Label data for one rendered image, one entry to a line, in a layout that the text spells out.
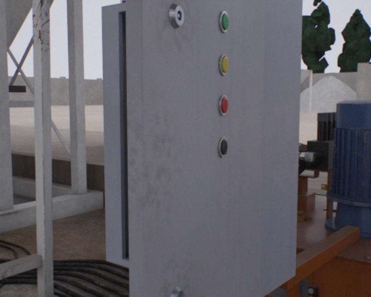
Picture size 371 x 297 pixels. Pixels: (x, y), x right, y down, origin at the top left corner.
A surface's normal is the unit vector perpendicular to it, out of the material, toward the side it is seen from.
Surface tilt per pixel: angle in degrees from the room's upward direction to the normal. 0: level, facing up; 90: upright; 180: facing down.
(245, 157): 90
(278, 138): 90
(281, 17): 90
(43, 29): 93
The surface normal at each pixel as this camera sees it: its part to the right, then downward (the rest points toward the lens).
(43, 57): 0.78, 0.12
